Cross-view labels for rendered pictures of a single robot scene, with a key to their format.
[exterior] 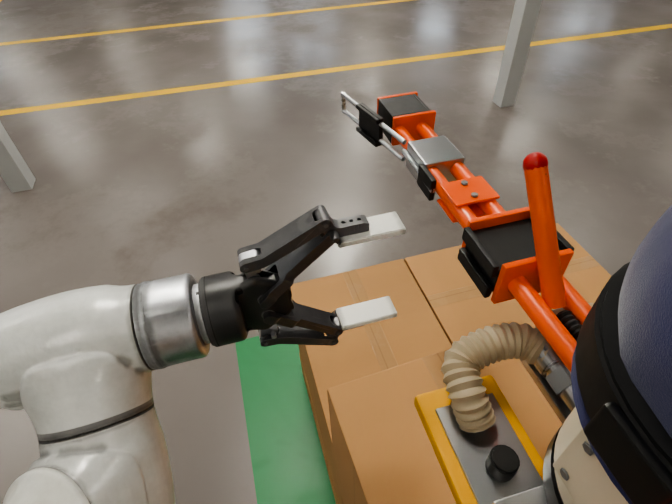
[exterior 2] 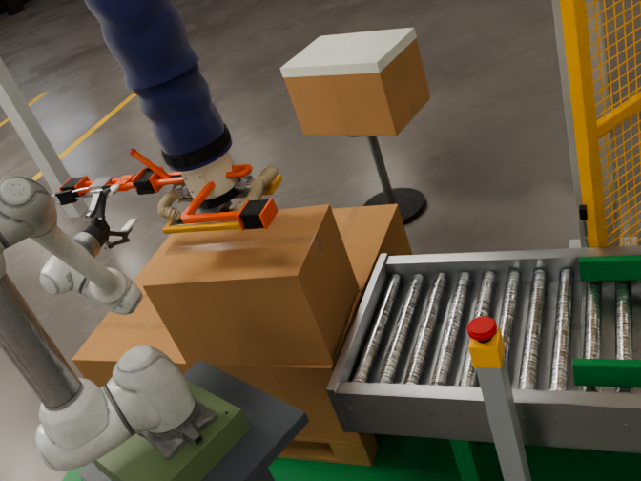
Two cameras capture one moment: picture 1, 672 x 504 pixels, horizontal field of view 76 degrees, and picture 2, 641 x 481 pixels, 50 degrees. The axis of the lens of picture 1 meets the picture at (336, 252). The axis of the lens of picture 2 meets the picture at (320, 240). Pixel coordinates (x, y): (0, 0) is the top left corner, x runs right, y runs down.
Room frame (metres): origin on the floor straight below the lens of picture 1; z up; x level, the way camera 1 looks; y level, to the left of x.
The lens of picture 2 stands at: (-1.54, 1.05, 2.16)
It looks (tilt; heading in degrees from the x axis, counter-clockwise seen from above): 32 degrees down; 314
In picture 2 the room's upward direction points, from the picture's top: 20 degrees counter-clockwise
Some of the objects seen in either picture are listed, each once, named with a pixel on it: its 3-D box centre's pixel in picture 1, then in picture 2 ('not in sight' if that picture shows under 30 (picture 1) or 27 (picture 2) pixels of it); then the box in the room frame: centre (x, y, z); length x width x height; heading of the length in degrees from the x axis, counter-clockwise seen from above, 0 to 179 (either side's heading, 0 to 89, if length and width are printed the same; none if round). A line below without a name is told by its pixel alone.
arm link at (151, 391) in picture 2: not in sight; (149, 386); (-0.12, 0.41, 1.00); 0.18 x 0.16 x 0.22; 65
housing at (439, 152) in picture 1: (433, 161); (103, 186); (0.56, -0.15, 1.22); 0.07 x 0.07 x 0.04; 13
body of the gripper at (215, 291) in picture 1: (248, 302); (97, 233); (0.30, 0.10, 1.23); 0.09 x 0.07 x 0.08; 104
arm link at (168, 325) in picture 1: (177, 319); (84, 247); (0.28, 0.17, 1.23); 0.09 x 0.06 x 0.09; 14
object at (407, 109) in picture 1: (404, 117); (75, 187); (0.69, -0.13, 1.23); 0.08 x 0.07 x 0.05; 13
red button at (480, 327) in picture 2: not in sight; (483, 331); (-0.92, 0.01, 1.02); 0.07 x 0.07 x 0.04
